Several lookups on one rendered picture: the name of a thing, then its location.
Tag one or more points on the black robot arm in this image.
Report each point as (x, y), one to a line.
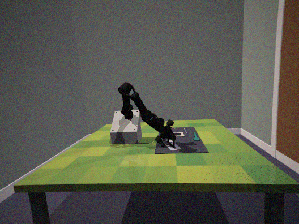
(150, 118)

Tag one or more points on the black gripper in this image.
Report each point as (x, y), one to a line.
(159, 138)

